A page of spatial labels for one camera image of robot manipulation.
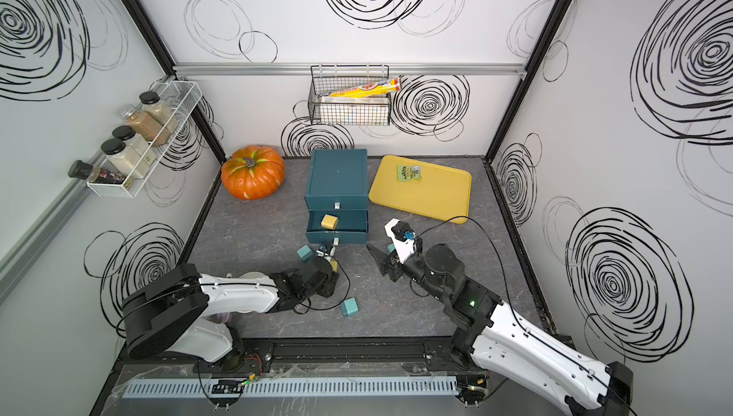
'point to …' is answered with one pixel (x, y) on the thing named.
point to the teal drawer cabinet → (337, 184)
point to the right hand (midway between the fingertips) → (380, 239)
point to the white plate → (256, 275)
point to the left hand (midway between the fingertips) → (333, 275)
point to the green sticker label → (408, 173)
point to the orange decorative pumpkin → (253, 172)
